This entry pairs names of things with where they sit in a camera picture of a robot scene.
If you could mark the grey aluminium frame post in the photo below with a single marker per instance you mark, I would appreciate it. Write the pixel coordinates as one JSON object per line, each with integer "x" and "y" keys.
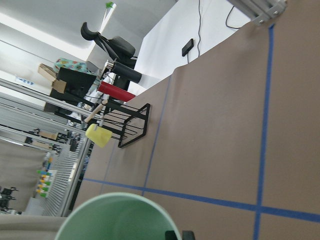
{"x": 260, "y": 11}

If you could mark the black wire cup rack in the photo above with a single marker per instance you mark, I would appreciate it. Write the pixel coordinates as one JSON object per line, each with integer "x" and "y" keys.
{"x": 127, "y": 123}

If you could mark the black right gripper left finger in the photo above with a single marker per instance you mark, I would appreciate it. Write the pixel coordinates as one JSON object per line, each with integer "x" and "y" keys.
{"x": 170, "y": 235}

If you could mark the yellow plastic cup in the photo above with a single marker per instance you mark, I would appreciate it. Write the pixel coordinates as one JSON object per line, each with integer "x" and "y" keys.
{"x": 99, "y": 135}

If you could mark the pale green plastic cup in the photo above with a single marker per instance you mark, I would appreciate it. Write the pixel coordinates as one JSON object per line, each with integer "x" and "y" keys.
{"x": 118, "y": 216}

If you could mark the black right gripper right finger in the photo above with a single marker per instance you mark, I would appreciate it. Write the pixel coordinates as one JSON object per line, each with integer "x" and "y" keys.
{"x": 188, "y": 235}

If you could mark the black office chair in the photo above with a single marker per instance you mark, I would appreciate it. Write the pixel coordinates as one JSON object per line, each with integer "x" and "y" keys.
{"x": 117, "y": 48}

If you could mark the small black puck device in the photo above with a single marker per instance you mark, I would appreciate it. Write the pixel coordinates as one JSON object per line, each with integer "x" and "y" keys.
{"x": 187, "y": 47}

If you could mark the red bottle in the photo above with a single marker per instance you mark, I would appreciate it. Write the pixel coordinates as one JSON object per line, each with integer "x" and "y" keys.
{"x": 115, "y": 92}

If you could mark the black bottle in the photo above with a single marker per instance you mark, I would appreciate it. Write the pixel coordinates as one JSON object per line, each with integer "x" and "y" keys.
{"x": 123, "y": 70}

